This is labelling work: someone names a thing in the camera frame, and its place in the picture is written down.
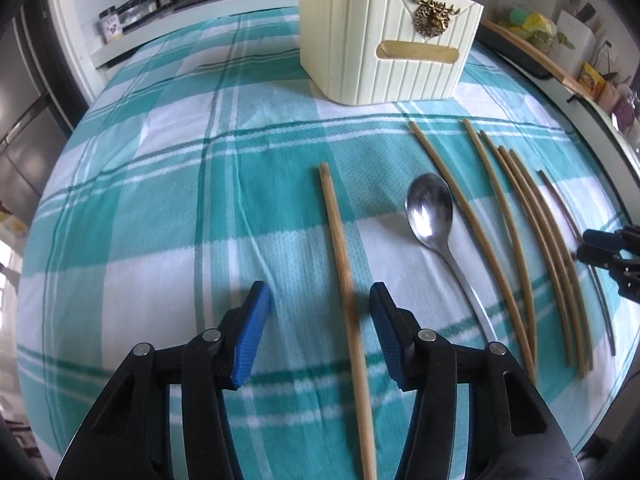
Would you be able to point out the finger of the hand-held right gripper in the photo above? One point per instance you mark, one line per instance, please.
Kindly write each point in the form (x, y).
(597, 256)
(600, 238)

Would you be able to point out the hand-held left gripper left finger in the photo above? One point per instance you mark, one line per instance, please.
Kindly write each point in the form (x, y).
(252, 330)

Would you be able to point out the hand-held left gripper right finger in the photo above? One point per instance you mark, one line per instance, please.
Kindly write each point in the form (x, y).
(387, 330)

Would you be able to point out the dark wooden chopstick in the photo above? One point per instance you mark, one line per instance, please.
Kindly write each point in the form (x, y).
(560, 200)

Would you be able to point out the metal spoon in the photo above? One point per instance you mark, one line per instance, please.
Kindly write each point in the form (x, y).
(430, 210)

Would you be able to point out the cream ribbed utensil holder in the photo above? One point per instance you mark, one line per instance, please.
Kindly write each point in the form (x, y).
(350, 35)

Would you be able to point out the purple jar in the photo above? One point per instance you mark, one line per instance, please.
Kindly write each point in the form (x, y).
(627, 107)

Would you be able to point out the pink cup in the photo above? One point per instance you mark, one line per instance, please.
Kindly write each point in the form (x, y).
(607, 97)

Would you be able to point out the teal checked tablecloth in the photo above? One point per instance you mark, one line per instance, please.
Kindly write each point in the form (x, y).
(150, 210)

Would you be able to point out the yellow snack packet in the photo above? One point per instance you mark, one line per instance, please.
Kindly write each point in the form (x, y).
(591, 80)

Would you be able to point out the wooden cutting board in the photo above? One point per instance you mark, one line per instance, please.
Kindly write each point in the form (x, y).
(540, 57)

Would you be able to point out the white knife block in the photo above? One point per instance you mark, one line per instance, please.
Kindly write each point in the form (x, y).
(582, 35)

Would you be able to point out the black tray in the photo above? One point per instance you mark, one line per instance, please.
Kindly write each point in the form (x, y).
(505, 50)

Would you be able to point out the plastic bag of produce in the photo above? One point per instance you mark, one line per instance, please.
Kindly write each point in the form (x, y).
(530, 22)

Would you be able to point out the steel refrigerator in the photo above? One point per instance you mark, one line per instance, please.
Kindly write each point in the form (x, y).
(30, 110)

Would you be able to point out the clear jar with label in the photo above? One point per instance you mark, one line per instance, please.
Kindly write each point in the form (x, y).
(110, 25)

